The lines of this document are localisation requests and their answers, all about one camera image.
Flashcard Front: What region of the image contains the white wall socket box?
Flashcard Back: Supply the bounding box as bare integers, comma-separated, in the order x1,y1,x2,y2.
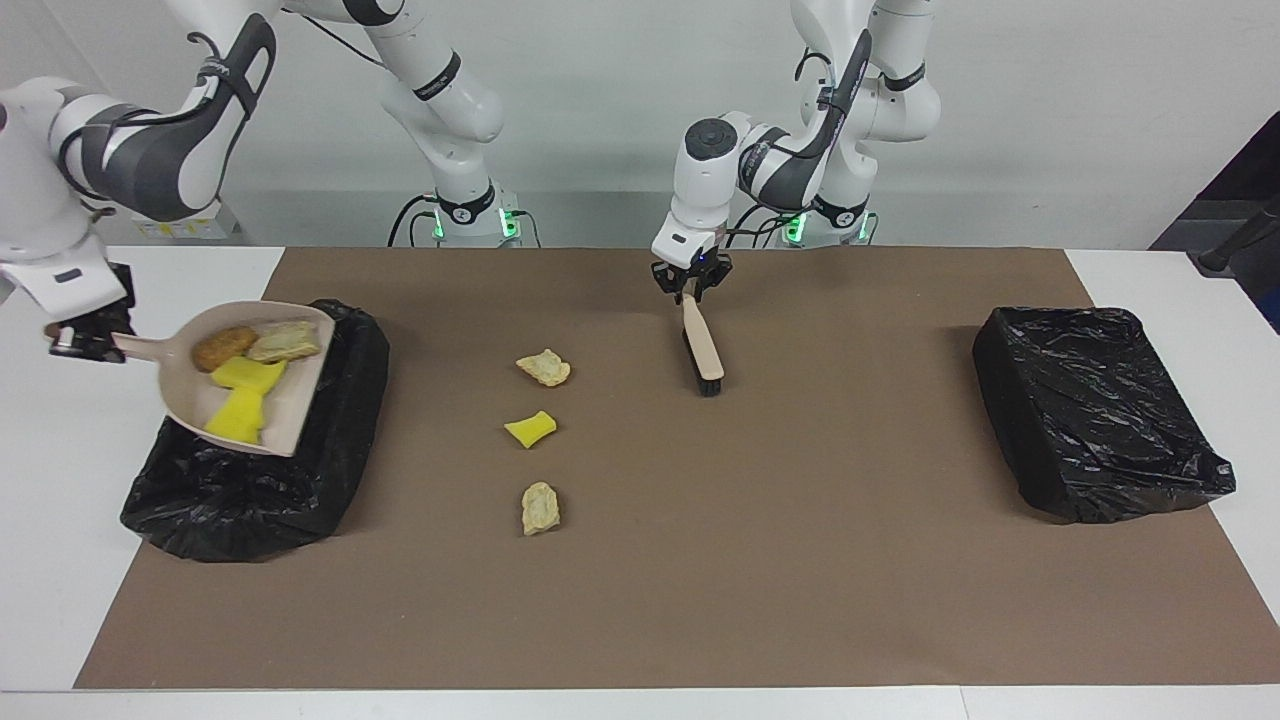
138,200,241,241

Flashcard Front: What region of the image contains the black bag lined bin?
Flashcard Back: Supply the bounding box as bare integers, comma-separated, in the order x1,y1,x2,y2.
120,298,391,563
972,305,1237,525

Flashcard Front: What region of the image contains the beige hand brush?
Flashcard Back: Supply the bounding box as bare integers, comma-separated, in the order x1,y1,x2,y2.
680,293,726,398

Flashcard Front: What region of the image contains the black base cable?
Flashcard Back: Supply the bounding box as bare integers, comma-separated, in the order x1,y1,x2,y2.
387,193,441,248

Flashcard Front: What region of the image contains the brown table mat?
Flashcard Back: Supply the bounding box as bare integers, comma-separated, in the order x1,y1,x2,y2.
75,247,1280,691

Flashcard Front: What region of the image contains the brown bread roll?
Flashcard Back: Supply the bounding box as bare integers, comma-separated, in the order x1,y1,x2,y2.
191,326,259,373

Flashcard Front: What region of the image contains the black stand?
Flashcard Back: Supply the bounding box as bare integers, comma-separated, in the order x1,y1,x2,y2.
1198,195,1280,273

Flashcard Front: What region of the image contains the yellow sponge wedge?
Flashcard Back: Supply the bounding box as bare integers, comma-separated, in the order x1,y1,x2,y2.
504,410,558,449

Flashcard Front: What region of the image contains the dark background partition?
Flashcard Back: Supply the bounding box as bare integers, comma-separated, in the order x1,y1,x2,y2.
1150,110,1280,251

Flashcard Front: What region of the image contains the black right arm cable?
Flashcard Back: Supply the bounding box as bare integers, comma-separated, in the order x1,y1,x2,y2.
60,0,393,216

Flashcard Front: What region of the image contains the yellow sponge piece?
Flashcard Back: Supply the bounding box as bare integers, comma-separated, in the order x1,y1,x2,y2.
210,357,289,393
203,388,269,445

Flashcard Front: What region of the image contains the beige plastic dustpan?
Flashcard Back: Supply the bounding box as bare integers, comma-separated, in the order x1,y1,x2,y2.
110,301,336,458

